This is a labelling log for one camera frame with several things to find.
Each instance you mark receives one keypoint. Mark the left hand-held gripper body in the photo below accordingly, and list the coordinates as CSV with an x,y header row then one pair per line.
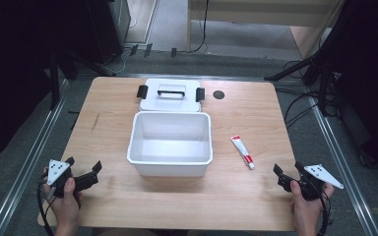
x,y
58,170

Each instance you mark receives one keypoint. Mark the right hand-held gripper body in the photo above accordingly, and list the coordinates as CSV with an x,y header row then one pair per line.
x,y
321,175

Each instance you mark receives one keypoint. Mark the person's left hand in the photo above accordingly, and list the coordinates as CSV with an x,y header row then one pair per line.
x,y
66,206

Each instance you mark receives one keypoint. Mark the person's right hand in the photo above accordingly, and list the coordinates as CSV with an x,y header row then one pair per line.
x,y
308,213

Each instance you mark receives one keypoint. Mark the white red ointment tube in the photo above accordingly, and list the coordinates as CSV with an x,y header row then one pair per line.
x,y
242,151

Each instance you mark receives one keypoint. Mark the white plastic storage box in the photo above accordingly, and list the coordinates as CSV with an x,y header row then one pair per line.
x,y
170,147

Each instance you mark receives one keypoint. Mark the black round table grommet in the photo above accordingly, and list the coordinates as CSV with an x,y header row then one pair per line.
x,y
219,94

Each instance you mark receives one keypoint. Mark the white box lid black latches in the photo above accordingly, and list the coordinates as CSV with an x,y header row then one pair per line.
x,y
170,103

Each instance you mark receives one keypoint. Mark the black tripod stand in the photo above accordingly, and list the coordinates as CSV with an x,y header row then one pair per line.
x,y
321,65

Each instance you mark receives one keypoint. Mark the dark curtain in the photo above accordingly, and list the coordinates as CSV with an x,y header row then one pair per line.
x,y
374,82
13,72

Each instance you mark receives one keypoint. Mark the black cabinet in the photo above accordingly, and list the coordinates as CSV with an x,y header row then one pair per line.
x,y
106,29

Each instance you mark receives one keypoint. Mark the light wooden furniture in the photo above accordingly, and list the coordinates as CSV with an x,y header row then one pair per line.
x,y
259,13

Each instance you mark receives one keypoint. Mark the metal floor rail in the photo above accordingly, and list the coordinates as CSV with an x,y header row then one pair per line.
x,y
341,157
26,164

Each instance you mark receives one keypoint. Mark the black floor bracket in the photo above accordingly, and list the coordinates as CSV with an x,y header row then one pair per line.
x,y
134,49
174,52
148,50

